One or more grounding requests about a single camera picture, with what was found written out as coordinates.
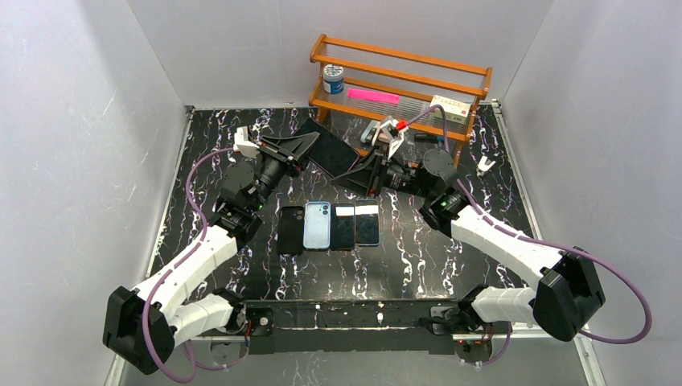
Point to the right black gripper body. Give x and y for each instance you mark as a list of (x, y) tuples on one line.
[(377, 174)]

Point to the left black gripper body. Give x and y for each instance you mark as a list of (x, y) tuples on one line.
[(285, 155)]

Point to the phone with black screen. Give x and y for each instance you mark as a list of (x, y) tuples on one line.
[(342, 226)]

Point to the black phone case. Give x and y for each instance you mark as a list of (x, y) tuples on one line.
[(290, 230)]

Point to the light blue phone case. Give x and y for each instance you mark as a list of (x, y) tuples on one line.
[(317, 225)]

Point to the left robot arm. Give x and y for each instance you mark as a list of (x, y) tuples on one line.
[(145, 324)]

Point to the teal white stapler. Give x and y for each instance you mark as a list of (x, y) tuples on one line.
[(367, 134)]

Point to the black blue marker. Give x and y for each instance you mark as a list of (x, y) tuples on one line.
[(427, 138)]

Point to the pink flat ruler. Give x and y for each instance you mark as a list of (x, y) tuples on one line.
[(373, 96)]

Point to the blue white round jar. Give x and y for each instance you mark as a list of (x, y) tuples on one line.
[(333, 79)]

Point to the orange wooden two-tier shelf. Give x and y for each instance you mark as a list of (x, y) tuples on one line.
[(414, 78)]

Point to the white staple remover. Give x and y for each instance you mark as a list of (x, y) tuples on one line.
[(484, 165)]

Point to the white red cardboard box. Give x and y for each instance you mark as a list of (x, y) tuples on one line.
[(456, 111)]

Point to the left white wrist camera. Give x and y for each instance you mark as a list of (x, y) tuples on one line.
[(244, 145)]

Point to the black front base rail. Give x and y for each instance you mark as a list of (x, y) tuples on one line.
[(431, 325)]

